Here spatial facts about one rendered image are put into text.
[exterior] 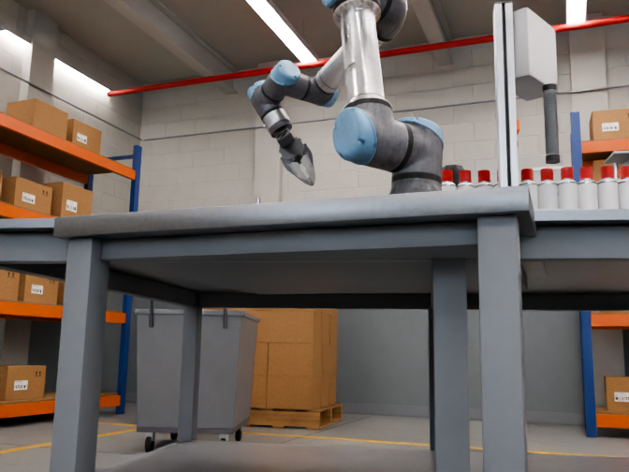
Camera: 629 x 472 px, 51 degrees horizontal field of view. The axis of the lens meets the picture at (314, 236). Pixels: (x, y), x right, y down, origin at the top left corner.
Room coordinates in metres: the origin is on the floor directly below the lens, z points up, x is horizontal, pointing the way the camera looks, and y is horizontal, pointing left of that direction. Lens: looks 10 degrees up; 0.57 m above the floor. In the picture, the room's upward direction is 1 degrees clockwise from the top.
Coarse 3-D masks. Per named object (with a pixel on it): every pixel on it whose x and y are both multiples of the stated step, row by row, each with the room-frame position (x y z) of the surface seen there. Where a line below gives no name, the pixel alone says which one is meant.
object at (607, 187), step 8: (600, 168) 1.74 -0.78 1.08; (608, 168) 1.72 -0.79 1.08; (608, 176) 1.72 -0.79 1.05; (600, 184) 1.73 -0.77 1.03; (608, 184) 1.72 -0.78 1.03; (616, 184) 1.72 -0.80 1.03; (600, 192) 1.73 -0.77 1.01; (608, 192) 1.72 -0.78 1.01; (616, 192) 1.72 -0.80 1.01; (600, 200) 1.73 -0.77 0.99; (608, 200) 1.72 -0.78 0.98; (616, 200) 1.72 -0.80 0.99; (600, 208) 1.74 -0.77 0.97; (608, 208) 1.72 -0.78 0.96; (616, 208) 1.72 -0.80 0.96
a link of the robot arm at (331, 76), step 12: (396, 0) 1.51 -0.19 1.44; (396, 12) 1.53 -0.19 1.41; (384, 24) 1.56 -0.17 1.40; (396, 24) 1.57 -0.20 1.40; (384, 36) 1.61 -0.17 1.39; (336, 60) 1.75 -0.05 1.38; (324, 72) 1.80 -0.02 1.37; (336, 72) 1.77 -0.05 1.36; (312, 84) 1.85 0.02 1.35; (324, 84) 1.83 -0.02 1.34; (336, 84) 1.82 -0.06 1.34; (312, 96) 1.87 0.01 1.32; (324, 96) 1.87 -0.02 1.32; (336, 96) 1.90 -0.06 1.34
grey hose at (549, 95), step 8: (544, 88) 1.66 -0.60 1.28; (552, 88) 1.65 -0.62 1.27; (544, 96) 1.67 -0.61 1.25; (552, 96) 1.66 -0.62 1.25; (544, 104) 1.68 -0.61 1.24; (552, 104) 1.65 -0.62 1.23; (544, 112) 1.68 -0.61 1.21; (552, 112) 1.65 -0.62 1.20; (552, 120) 1.65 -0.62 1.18; (552, 128) 1.65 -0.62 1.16; (552, 136) 1.65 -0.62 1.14; (552, 144) 1.65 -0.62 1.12; (552, 152) 1.66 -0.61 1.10; (552, 160) 1.66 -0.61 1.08
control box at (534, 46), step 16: (528, 16) 1.60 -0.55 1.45; (528, 32) 1.60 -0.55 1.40; (544, 32) 1.67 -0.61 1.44; (528, 48) 1.60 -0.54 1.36; (544, 48) 1.66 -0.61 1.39; (528, 64) 1.60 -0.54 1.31; (544, 64) 1.66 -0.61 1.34; (528, 80) 1.63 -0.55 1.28; (544, 80) 1.66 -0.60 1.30; (528, 96) 1.75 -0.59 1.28
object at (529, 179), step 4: (528, 168) 1.76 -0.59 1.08; (524, 172) 1.77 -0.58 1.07; (528, 172) 1.76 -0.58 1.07; (532, 172) 1.76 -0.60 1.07; (524, 176) 1.77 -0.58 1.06; (528, 176) 1.76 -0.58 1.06; (532, 176) 1.76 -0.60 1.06; (524, 180) 1.77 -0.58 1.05; (528, 180) 1.76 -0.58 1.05; (532, 180) 1.77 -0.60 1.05; (520, 184) 1.77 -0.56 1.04; (524, 184) 1.76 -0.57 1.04; (528, 184) 1.75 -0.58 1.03; (532, 184) 1.75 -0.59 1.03; (536, 184) 1.76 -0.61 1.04; (532, 188) 1.75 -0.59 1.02; (536, 188) 1.76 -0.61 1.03; (532, 192) 1.75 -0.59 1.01; (536, 192) 1.76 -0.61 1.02; (532, 196) 1.75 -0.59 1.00; (536, 196) 1.76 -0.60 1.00; (532, 200) 1.75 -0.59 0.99; (536, 200) 1.76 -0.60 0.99; (536, 204) 1.76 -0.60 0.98; (536, 208) 1.76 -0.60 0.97
